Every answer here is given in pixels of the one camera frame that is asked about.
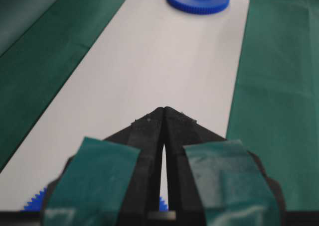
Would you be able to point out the green cloth backdrop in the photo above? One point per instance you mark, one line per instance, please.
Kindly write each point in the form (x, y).
(275, 104)

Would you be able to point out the white paper sheet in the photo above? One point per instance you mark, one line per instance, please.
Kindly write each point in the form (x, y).
(150, 55)

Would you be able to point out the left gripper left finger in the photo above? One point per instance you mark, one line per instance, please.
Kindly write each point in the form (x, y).
(110, 182)

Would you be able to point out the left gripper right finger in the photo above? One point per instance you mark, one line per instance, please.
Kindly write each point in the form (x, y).
(217, 182)

